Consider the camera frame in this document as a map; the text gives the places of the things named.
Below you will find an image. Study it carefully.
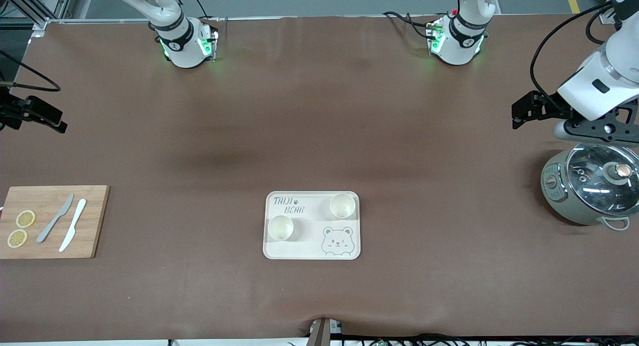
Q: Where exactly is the white plastic cup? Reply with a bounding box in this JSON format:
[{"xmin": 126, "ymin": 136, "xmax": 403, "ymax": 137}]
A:
[
  {"xmin": 267, "ymin": 215, "xmax": 294, "ymax": 242},
  {"xmin": 330, "ymin": 193, "xmax": 356, "ymax": 219}
]

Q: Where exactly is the grey electric cooking pot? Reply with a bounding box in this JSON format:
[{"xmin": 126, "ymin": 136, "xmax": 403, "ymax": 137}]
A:
[{"xmin": 541, "ymin": 142, "xmax": 639, "ymax": 232}]

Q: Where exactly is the glass pot lid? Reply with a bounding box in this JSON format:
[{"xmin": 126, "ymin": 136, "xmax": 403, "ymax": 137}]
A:
[{"xmin": 566, "ymin": 143, "xmax": 639, "ymax": 217}]

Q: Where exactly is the grey plastic knife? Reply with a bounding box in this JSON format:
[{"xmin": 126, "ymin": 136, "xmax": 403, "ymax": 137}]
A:
[{"xmin": 36, "ymin": 194, "xmax": 75, "ymax": 244}]

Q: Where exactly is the white plastic knife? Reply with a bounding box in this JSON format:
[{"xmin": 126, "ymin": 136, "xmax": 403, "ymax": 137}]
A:
[{"xmin": 59, "ymin": 199, "xmax": 87, "ymax": 253}]

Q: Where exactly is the wooden cutting board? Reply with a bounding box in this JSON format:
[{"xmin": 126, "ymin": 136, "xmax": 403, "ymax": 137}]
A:
[{"xmin": 0, "ymin": 185, "xmax": 110, "ymax": 260}]

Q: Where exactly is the brown table cover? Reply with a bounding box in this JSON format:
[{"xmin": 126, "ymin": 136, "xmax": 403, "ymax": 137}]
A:
[{"xmin": 0, "ymin": 14, "xmax": 639, "ymax": 343}]

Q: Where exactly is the cream tray with bear print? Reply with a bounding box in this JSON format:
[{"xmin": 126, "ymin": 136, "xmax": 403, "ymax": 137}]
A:
[{"xmin": 263, "ymin": 191, "xmax": 361, "ymax": 260}]

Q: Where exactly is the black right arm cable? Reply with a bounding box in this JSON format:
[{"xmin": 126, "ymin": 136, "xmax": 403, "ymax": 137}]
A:
[{"xmin": 0, "ymin": 49, "xmax": 61, "ymax": 93}]

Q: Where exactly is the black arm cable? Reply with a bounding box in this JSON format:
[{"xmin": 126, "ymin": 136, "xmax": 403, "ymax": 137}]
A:
[
  {"xmin": 530, "ymin": 1, "xmax": 616, "ymax": 107},
  {"xmin": 0, "ymin": 49, "xmax": 61, "ymax": 93}
]

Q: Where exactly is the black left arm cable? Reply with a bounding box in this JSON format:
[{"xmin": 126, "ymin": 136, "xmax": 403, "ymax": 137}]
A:
[{"xmin": 530, "ymin": 1, "xmax": 616, "ymax": 107}]

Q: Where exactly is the aluminium frame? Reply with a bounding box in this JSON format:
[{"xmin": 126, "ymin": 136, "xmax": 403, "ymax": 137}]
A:
[{"xmin": 0, "ymin": 0, "xmax": 75, "ymax": 37}]

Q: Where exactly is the black left base cable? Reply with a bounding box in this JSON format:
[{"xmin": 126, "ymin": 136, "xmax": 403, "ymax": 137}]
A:
[{"xmin": 383, "ymin": 10, "xmax": 436, "ymax": 40}]

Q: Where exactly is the black base cable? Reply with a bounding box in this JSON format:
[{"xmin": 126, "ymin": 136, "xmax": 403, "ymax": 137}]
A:
[
  {"xmin": 186, "ymin": 0, "xmax": 209, "ymax": 20},
  {"xmin": 383, "ymin": 10, "xmax": 436, "ymax": 40}
]

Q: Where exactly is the black right base cable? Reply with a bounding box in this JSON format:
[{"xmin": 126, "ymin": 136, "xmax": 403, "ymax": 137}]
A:
[{"xmin": 186, "ymin": 0, "xmax": 209, "ymax": 20}]

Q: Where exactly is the metal bracket at table edge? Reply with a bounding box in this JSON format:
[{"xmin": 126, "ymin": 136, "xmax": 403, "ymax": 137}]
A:
[{"xmin": 307, "ymin": 318, "xmax": 343, "ymax": 346}]

